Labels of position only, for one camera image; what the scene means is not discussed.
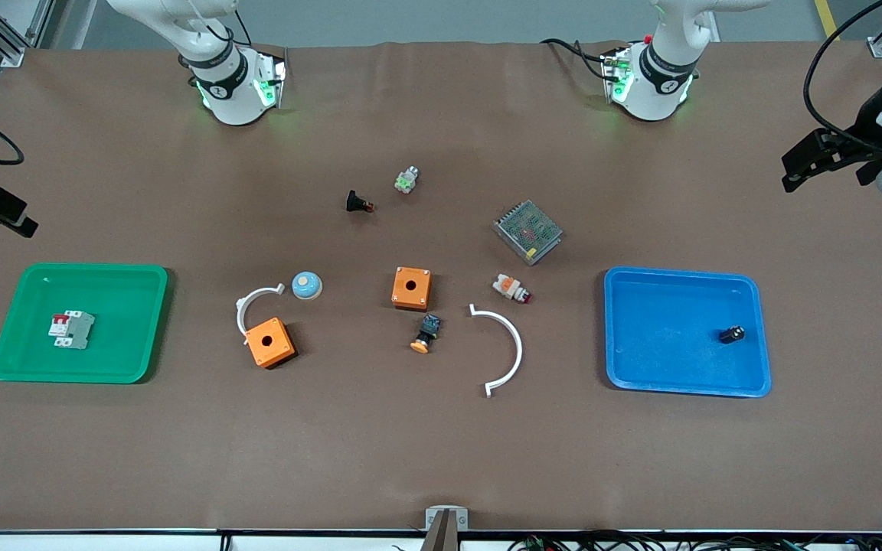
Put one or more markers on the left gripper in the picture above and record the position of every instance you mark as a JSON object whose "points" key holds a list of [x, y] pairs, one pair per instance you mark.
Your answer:
{"points": [[864, 127]]}

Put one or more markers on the white red circuit breaker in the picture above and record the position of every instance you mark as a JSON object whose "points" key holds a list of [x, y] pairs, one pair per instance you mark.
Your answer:
{"points": [[77, 330]]}

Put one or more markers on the black cylindrical capacitor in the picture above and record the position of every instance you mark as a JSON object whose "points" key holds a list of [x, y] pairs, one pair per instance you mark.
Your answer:
{"points": [[732, 334]]}

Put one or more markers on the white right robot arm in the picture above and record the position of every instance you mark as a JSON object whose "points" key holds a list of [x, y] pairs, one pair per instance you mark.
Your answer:
{"points": [[230, 92]]}

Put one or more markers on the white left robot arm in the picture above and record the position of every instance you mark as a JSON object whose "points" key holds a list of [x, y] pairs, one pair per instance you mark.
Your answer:
{"points": [[659, 88]]}

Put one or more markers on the green plastic tray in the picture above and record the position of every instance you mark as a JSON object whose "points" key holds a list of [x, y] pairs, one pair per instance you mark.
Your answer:
{"points": [[127, 321]]}

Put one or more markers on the blue plastic tray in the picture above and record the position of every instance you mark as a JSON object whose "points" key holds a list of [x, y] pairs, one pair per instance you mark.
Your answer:
{"points": [[671, 333]]}

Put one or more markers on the orange box with round hole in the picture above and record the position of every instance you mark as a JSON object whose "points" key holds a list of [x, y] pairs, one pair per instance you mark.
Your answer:
{"points": [[411, 288], [270, 343]]}

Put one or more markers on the blue dome buzzer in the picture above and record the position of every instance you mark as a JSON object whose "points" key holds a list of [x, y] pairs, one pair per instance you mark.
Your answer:
{"points": [[307, 286]]}

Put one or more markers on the metal mesh power supply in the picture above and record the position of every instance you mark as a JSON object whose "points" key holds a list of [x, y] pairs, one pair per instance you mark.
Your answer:
{"points": [[527, 232]]}

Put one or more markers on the black red indicator lamp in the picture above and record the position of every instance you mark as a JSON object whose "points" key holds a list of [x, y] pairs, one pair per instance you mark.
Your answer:
{"points": [[355, 202]]}

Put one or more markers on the orange push button black body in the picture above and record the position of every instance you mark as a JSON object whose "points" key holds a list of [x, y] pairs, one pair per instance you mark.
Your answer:
{"points": [[427, 330]]}

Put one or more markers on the brown table mat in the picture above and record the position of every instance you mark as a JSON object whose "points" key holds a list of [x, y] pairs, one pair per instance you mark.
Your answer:
{"points": [[410, 444]]}

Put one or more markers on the red push button switch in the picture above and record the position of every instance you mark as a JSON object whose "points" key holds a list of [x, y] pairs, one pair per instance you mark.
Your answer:
{"points": [[508, 286]]}

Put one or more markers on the green white button switch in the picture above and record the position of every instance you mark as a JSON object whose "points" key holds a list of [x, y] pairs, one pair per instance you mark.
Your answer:
{"points": [[406, 180]]}

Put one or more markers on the grey metal edge bracket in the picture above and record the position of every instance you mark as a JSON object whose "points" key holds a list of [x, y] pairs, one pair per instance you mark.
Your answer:
{"points": [[433, 516]]}

